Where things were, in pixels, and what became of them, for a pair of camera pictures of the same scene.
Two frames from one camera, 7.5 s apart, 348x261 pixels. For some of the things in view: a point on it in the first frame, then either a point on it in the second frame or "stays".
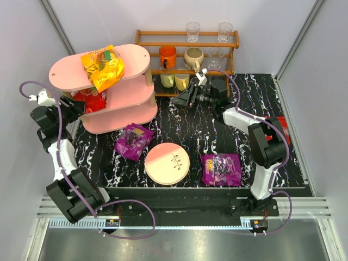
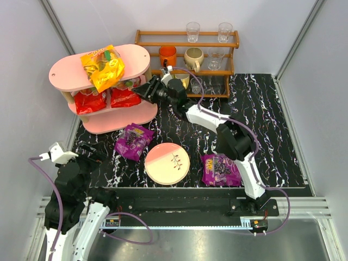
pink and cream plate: x=167 y=163 stays
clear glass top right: x=224 y=29 stays
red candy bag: x=94 y=100 stays
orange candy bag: x=104 y=67 stays
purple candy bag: x=131 y=142 stays
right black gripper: x=192 y=94 to x=155 y=88
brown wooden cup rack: x=176 y=57 stays
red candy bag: x=285 y=126 to x=123 y=96
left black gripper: x=72 y=105 to x=88 y=154
